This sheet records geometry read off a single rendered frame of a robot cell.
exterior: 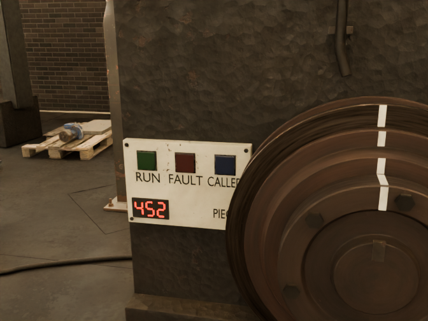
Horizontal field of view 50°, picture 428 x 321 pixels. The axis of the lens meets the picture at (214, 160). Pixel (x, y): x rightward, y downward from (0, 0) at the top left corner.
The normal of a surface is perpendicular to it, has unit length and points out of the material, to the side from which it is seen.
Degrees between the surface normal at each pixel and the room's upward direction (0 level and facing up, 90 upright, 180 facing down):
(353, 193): 90
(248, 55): 90
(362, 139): 90
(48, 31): 90
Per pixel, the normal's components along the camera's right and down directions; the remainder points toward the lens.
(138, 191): -0.21, 0.30
